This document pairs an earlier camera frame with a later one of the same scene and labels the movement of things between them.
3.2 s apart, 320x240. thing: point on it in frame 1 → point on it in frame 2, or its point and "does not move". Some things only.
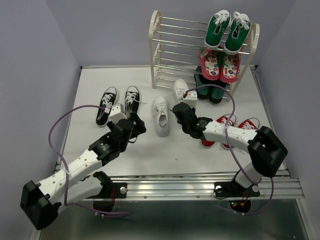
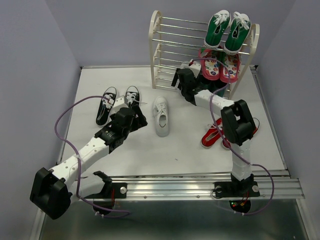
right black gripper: [193, 109] → [176, 77]
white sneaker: [161, 113] does not move
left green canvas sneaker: [218, 23] does not move
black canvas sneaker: [109, 98] does not move
